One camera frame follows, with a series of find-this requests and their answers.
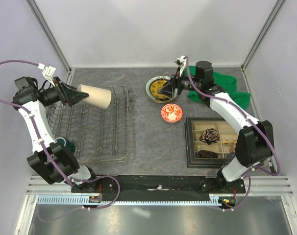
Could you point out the black compartment box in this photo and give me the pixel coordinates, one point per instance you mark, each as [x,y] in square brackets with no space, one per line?
[205,161]

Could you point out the dark floral rolled tie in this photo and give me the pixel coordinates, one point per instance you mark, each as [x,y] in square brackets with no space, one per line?
[209,136]

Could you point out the dark brown rolled tie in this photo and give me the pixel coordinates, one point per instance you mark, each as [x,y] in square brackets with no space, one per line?
[206,154]

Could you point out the blue slotted cable duct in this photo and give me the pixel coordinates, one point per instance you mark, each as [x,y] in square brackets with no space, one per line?
[86,200]

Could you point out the white red patterned bowl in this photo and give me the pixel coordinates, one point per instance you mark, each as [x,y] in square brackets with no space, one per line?
[171,113]

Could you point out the beige cup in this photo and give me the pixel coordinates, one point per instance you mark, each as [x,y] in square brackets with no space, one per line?
[98,97]

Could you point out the grey wire dish rack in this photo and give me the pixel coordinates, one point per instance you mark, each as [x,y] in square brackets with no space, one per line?
[99,135]

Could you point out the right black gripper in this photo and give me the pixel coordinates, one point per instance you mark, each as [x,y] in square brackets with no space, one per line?
[175,82]

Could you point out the navy dotted rolled tie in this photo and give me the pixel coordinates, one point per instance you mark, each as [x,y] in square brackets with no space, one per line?
[230,155]

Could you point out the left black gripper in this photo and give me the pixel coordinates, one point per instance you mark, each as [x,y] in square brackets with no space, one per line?
[70,97]

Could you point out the dark green cup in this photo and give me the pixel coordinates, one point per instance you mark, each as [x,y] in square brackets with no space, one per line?
[66,143]

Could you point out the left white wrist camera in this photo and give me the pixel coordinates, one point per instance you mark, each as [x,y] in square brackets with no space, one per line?
[47,72]

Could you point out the yellow patterned plate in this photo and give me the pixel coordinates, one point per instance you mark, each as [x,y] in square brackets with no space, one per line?
[155,86]

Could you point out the tan rolled belt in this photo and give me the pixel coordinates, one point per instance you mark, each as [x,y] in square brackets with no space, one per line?
[232,143]

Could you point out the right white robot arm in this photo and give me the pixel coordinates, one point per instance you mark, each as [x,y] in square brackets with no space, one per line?
[214,97]

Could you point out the aluminium frame rail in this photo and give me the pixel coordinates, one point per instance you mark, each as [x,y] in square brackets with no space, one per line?
[260,186]

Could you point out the green cloth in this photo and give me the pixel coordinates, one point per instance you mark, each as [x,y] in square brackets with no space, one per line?
[229,84]

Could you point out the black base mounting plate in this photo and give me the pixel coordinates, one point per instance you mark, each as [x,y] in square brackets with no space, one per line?
[160,187]

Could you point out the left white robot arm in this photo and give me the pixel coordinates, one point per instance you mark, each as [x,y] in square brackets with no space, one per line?
[51,160]

